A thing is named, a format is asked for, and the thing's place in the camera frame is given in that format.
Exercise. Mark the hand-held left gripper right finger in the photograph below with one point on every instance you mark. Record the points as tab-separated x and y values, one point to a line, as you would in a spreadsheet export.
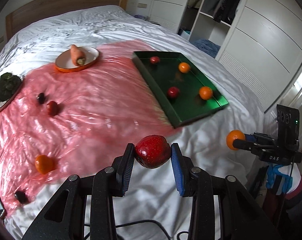
177	170

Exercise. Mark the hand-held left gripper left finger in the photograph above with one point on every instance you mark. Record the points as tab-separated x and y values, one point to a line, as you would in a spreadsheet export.
127	170

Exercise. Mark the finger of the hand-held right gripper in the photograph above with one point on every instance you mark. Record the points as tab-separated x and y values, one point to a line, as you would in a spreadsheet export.
243	145
249	137

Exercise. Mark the orange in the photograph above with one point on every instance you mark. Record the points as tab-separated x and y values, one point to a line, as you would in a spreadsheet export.
44	164
184	67
232	137
205	93

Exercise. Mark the red apple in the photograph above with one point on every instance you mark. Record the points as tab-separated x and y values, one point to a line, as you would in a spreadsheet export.
52	108
154	60
173	92
153	155

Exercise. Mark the green tray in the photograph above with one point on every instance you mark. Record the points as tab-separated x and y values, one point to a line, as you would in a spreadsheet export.
188	110

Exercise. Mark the dark plum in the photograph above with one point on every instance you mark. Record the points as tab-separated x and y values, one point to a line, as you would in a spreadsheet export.
41	98
21	196

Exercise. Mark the person's right hand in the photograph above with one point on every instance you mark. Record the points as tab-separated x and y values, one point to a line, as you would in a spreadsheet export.
278	180

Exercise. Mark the white bed with wooden headboard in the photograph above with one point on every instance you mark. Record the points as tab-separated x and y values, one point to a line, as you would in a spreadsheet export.
203	137

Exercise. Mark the pink plastic sheet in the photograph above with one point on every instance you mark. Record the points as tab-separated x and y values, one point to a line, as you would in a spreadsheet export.
91	105

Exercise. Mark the blue blanket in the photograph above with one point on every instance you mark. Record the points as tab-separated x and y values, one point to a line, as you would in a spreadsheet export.
205	46

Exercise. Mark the white wardrobe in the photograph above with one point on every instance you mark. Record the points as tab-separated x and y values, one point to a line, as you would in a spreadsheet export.
265	37

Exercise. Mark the teal storage box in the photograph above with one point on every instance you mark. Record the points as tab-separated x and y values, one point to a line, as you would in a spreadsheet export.
185	33

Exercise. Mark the orange-rimmed white plate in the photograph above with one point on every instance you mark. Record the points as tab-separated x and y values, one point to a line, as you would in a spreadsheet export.
66	60

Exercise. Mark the carrot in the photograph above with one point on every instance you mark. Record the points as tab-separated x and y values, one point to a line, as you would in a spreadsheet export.
76	53

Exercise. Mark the row of hanging clothes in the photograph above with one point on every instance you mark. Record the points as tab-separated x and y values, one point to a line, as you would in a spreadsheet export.
225	5

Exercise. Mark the dark leafy greens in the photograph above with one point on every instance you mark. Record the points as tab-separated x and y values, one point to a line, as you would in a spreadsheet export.
7	85

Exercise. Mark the wooden headboard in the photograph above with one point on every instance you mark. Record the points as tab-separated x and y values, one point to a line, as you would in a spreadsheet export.
53	7

